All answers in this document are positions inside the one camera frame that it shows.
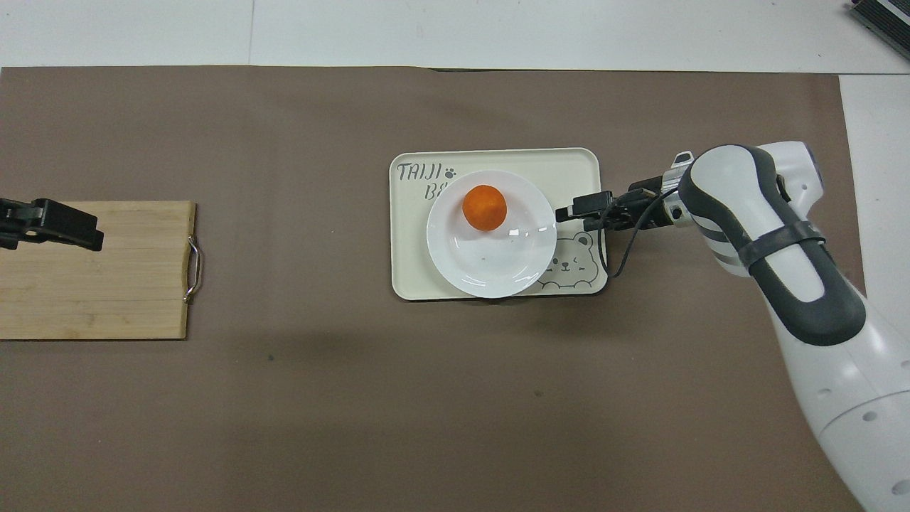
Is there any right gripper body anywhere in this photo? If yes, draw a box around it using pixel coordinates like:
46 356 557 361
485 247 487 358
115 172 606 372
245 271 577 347
620 180 669 230

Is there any white round plate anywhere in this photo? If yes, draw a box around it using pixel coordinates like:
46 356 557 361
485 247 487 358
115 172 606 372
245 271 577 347
426 169 558 299

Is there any cream tray with bear print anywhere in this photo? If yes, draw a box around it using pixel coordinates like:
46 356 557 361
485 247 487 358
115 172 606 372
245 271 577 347
390 147 609 302

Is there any orange fruit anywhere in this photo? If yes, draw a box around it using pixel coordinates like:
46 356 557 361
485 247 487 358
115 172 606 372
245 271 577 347
462 184 508 233

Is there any black cable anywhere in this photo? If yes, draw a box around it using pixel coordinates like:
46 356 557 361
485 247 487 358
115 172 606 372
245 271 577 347
599 186 680 279

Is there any wooden cutting board, metal handle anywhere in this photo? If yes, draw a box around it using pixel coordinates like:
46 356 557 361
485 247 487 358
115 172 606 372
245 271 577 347
0 201 204 341

